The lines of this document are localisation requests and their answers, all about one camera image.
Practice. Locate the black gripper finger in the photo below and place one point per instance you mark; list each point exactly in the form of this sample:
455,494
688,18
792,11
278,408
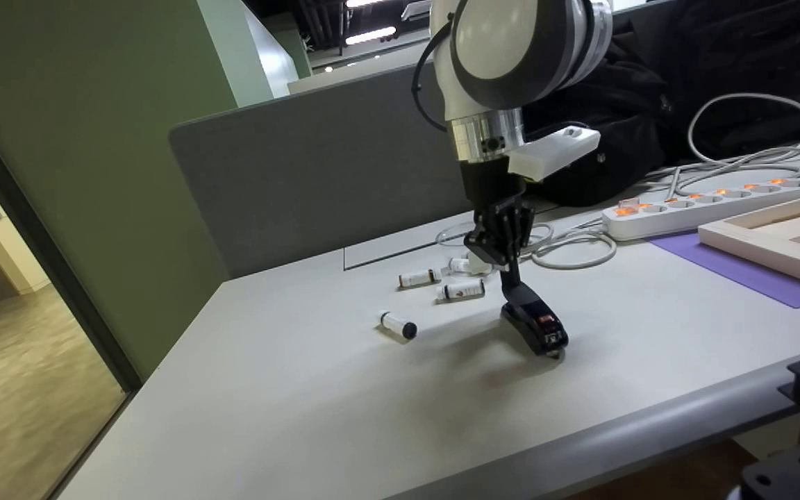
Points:
514,251
485,242

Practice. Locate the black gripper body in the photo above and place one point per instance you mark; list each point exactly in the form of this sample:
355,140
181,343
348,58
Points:
496,183

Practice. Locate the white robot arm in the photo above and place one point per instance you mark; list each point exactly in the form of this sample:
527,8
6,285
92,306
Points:
512,57

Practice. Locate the small white cylinder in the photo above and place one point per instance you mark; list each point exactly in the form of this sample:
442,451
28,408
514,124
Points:
463,290
463,268
416,275

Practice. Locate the white marker with black tip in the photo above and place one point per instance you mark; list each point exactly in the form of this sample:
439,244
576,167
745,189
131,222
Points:
399,325

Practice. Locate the grey partition panel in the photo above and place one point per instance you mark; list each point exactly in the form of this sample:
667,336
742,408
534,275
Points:
326,175

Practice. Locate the white power strip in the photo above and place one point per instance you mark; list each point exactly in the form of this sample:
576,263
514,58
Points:
706,207

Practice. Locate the black bag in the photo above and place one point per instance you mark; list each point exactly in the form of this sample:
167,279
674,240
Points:
695,85

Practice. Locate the purple mat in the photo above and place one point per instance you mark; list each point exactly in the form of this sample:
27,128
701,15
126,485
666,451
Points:
742,268

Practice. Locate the light wooden tray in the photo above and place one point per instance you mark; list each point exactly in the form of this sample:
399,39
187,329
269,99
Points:
791,242

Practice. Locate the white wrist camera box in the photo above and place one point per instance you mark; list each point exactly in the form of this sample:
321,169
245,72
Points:
555,153

